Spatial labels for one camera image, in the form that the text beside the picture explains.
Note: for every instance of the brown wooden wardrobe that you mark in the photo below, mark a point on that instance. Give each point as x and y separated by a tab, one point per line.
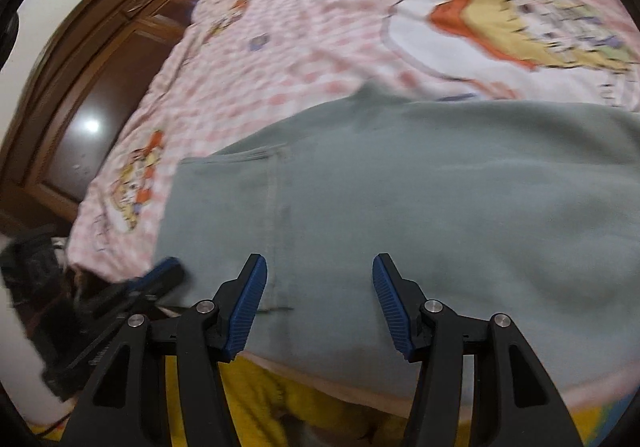
100	77

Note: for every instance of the dark blurred object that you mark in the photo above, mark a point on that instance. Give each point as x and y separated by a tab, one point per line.
30	257

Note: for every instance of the grey pants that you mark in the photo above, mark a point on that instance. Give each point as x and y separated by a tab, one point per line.
400	187

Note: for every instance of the pink checked printed blanket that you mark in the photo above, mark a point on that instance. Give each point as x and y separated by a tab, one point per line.
310	27

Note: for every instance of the yellow fuzzy cloth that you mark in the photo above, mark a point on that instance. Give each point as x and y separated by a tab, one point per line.
280	402

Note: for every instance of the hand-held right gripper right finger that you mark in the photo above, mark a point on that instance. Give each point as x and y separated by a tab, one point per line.
395	312

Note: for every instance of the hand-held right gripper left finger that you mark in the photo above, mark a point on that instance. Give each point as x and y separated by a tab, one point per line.
245	312

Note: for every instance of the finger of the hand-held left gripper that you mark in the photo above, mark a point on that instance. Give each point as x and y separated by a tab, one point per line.
160	272

